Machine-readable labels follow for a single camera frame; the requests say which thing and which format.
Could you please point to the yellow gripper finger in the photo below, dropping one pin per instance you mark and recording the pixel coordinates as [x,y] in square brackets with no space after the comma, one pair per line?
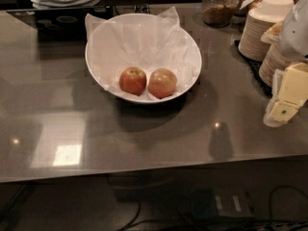
[272,34]
[289,94]

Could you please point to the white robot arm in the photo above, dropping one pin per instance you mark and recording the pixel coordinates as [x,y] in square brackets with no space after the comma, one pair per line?
[294,34]

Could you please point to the right red apple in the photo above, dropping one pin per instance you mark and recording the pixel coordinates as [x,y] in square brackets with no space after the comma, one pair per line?
[162,83]

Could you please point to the red apple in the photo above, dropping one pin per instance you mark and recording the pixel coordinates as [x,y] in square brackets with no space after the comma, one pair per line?
[162,83]
[133,80]

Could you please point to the white bowl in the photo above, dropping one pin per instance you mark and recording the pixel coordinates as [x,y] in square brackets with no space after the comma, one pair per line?
[96,68]

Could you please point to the left red apple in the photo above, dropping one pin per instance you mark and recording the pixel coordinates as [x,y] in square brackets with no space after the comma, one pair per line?
[133,80]

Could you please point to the back stack paper plates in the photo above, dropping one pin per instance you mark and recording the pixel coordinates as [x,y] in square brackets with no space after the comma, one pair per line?
[259,19]

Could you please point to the stack paper plates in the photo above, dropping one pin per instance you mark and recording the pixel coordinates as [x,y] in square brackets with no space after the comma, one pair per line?
[273,60]
[259,19]

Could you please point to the front stack paper plates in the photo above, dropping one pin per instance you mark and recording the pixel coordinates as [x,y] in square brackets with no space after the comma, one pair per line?
[273,60]

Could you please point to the black mat under plates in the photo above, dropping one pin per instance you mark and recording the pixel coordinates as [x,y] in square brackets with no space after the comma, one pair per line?
[254,68]

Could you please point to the glass jar with cereal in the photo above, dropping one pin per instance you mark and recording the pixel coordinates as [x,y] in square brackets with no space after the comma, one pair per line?
[218,13]

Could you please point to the white paper liner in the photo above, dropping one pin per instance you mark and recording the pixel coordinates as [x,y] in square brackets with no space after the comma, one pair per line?
[138,42]

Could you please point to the dark box under table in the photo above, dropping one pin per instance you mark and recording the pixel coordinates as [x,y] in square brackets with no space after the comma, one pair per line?
[221,203]

